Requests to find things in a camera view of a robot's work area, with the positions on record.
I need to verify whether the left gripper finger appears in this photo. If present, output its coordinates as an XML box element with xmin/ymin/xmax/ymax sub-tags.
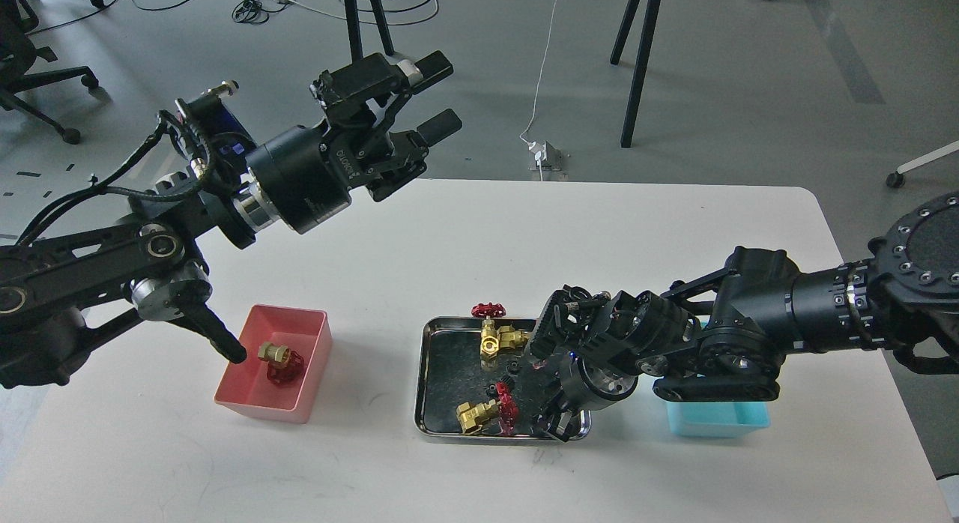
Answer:
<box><xmin>367</xmin><ymin>109</ymin><xmax>462</xmax><ymax>202</ymax></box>
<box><xmin>309</xmin><ymin>51</ymin><xmax>453</xmax><ymax>133</ymax></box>

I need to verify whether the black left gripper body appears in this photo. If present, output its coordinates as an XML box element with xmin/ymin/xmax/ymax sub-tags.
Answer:
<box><xmin>246</xmin><ymin>123</ymin><xmax>380</xmax><ymax>234</ymax></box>

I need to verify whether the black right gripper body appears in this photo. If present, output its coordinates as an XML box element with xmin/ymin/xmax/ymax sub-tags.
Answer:
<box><xmin>524</xmin><ymin>349</ymin><xmax>638</xmax><ymax>434</ymax></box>

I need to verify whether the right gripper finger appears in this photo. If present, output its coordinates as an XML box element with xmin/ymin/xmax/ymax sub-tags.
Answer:
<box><xmin>542</xmin><ymin>411</ymin><xmax>578</xmax><ymax>442</ymax></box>

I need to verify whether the brass valve red handle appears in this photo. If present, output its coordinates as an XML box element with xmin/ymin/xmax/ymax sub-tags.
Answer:
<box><xmin>497</xmin><ymin>325</ymin><xmax>530</xmax><ymax>354</ymax></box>
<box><xmin>456</xmin><ymin>381</ymin><xmax>518</xmax><ymax>435</ymax></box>
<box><xmin>471</xmin><ymin>302</ymin><xmax>506</xmax><ymax>360</ymax></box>
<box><xmin>257</xmin><ymin>342</ymin><xmax>305</xmax><ymax>386</ymax></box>

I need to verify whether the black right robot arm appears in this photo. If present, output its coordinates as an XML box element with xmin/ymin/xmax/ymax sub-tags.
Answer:
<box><xmin>525</xmin><ymin>193</ymin><xmax>958</xmax><ymax>441</ymax></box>

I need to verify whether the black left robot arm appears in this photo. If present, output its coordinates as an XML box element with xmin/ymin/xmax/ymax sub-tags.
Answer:
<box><xmin>1</xmin><ymin>51</ymin><xmax>462</xmax><ymax>389</ymax></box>

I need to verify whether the blue plastic box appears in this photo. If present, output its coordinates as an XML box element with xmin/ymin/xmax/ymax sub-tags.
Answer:
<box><xmin>665</xmin><ymin>402</ymin><xmax>771</xmax><ymax>438</ymax></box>

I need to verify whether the pink plastic box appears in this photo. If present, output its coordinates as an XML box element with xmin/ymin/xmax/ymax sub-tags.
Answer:
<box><xmin>214</xmin><ymin>304</ymin><xmax>333</xmax><ymax>424</ymax></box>

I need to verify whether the steel tray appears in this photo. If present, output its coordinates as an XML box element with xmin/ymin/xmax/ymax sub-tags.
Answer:
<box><xmin>414</xmin><ymin>317</ymin><xmax>552</xmax><ymax>444</ymax></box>

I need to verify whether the black tripod left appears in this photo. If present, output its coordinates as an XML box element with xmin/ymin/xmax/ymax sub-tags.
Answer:
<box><xmin>343</xmin><ymin>0</ymin><xmax>396</xmax><ymax>63</ymax></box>

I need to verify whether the black tripod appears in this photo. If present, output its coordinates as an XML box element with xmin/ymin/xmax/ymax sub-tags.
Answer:
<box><xmin>609</xmin><ymin>0</ymin><xmax>662</xmax><ymax>148</ymax></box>
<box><xmin>343</xmin><ymin>0</ymin><xmax>396</xmax><ymax>63</ymax></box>

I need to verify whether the white power adapter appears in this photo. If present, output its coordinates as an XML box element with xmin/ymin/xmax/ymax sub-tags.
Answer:
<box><xmin>528</xmin><ymin>142</ymin><xmax>565</xmax><ymax>172</ymax></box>

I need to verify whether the black tripod right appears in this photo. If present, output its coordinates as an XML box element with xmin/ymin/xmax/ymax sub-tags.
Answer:
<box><xmin>609</xmin><ymin>0</ymin><xmax>662</xmax><ymax>148</ymax></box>

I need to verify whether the black office chair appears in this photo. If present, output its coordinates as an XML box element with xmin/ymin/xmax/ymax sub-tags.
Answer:
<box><xmin>1</xmin><ymin>0</ymin><xmax>100</xmax><ymax>145</ymax></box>

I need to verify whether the brass valve upright red handle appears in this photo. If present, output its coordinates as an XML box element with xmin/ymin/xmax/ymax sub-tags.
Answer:
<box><xmin>471</xmin><ymin>302</ymin><xmax>506</xmax><ymax>360</ymax></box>

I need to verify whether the brass valve bottom red handle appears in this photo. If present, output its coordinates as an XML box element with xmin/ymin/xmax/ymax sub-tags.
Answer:
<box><xmin>456</xmin><ymin>381</ymin><xmax>518</xmax><ymax>435</ymax></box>

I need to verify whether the white cable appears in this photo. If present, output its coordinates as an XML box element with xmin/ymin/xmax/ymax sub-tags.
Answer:
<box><xmin>520</xmin><ymin>0</ymin><xmax>563</xmax><ymax>145</ymax></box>

